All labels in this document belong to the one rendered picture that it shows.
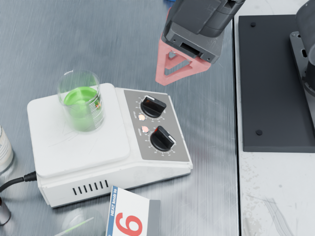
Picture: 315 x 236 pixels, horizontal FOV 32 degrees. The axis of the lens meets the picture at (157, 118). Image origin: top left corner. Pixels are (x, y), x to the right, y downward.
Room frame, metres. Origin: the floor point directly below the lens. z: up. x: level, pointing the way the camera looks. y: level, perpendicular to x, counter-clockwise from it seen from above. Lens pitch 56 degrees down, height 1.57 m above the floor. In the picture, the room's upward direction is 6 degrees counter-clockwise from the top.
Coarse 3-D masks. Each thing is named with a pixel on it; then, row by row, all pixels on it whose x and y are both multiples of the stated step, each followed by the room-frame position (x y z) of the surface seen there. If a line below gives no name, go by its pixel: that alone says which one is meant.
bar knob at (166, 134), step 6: (156, 132) 0.39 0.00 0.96; (162, 132) 0.39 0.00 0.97; (150, 138) 0.39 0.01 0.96; (156, 138) 0.39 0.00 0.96; (162, 138) 0.38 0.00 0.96; (168, 138) 0.38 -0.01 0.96; (156, 144) 0.38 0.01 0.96; (162, 144) 0.38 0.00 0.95; (168, 144) 0.37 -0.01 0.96; (174, 144) 0.37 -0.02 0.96; (162, 150) 0.37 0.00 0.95; (168, 150) 0.37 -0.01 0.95
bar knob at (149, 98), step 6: (150, 96) 0.45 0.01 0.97; (144, 102) 0.44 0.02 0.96; (150, 102) 0.44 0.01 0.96; (156, 102) 0.44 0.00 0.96; (162, 102) 0.44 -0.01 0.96; (144, 108) 0.43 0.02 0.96; (150, 108) 0.44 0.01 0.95; (156, 108) 0.43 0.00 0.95; (162, 108) 0.43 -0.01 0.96; (150, 114) 0.43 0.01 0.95; (156, 114) 0.43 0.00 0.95
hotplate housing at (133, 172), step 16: (128, 112) 0.42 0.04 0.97; (128, 128) 0.40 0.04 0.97; (128, 160) 0.35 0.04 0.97; (144, 160) 0.35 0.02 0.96; (32, 176) 0.36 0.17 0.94; (64, 176) 0.33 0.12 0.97; (80, 176) 0.33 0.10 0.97; (96, 176) 0.33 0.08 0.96; (112, 176) 0.34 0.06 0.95; (128, 176) 0.34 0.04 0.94; (144, 176) 0.34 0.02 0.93; (160, 176) 0.35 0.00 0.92; (176, 176) 0.35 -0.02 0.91; (48, 192) 0.32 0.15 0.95; (64, 192) 0.33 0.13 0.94; (80, 192) 0.33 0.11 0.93; (96, 192) 0.33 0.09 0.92
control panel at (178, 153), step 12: (132, 96) 0.45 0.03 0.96; (144, 96) 0.46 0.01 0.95; (156, 96) 0.47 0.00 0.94; (168, 96) 0.47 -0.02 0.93; (132, 108) 0.43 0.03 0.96; (168, 108) 0.45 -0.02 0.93; (132, 120) 0.41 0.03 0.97; (144, 120) 0.42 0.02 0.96; (156, 120) 0.42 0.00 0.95; (168, 120) 0.42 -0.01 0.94; (144, 132) 0.39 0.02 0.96; (168, 132) 0.40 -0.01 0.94; (144, 144) 0.37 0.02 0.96; (180, 144) 0.39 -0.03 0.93; (144, 156) 0.35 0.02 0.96; (156, 156) 0.36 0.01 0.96; (168, 156) 0.36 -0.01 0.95; (180, 156) 0.37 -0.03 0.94
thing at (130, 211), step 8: (120, 192) 0.32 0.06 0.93; (120, 200) 0.31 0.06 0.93; (128, 200) 0.31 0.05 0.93; (136, 200) 0.32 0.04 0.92; (144, 200) 0.32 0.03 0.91; (120, 208) 0.30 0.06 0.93; (128, 208) 0.30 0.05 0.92; (136, 208) 0.31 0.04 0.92; (144, 208) 0.31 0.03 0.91; (120, 216) 0.29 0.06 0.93; (128, 216) 0.29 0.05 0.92; (136, 216) 0.30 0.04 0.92; (120, 224) 0.28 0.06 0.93; (128, 224) 0.28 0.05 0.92; (136, 224) 0.28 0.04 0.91; (120, 232) 0.27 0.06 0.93; (128, 232) 0.27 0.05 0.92; (136, 232) 0.27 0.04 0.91
